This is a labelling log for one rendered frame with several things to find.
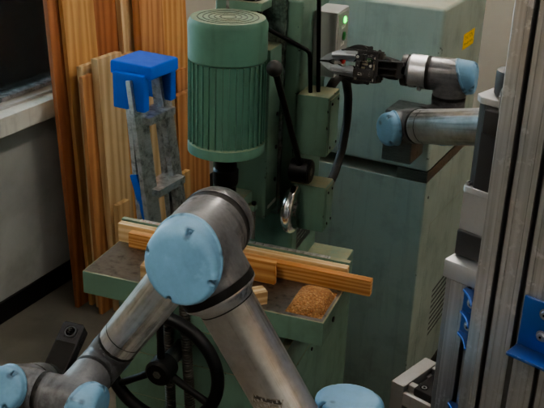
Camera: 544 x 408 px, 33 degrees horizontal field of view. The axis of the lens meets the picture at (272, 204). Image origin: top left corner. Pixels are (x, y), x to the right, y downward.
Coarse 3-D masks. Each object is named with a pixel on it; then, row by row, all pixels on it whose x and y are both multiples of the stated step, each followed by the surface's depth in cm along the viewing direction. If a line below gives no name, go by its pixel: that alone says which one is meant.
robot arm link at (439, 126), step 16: (400, 112) 200; (416, 112) 196; (432, 112) 192; (448, 112) 188; (464, 112) 184; (384, 128) 200; (400, 128) 198; (416, 128) 194; (432, 128) 190; (448, 128) 186; (464, 128) 182; (448, 144) 190; (464, 144) 186
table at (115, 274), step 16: (112, 256) 227; (128, 256) 227; (144, 256) 227; (96, 272) 219; (112, 272) 219; (128, 272) 219; (96, 288) 220; (112, 288) 218; (128, 288) 217; (272, 288) 215; (288, 288) 215; (272, 304) 208; (288, 304) 208; (336, 304) 210; (272, 320) 206; (288, 320) 204; (304, 320) 203; (320, 320) 202; (336, 320) 213; (176, 336) 205; (208, 336) 201; (288, 336) 206; (304, 336) 204; (320, 336) 203
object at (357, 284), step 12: (132, 240) 230; (144, 240) 229; (288, 264) 218; (300, 264) 218; (288, 276) 218; (300, 276) 217; (312, 276) 216; (324, 276) 215; (336, 276) 214; (348, 276) 213; (360, 276) 213; (336, 288) 215; (348, 288) 214; (360, 288) 213
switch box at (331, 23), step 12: (324, 12) 221; (336, 12) 220; (348, 12) 228; (324, 24) 222; (336, 24) 221; (324, 36) 223; (336, 36) 222; (312, 48) 225; (324, 48) 224; (336, 48) 223; (312, 60) 226; (312, 72) 227; (324, 72) 226
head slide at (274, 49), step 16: (272, 48) 211; (272, 80) 214; (272, 96) 216; (272, 112) 218; (272, 128) 220; (272, 144) 222; (256, 160) 221; (272, 160) 224; (240, 176) 224; (256, 176) 222; (272, 176) 226; (256, 192) 224; (272, 192) 228; (272, 208) 230
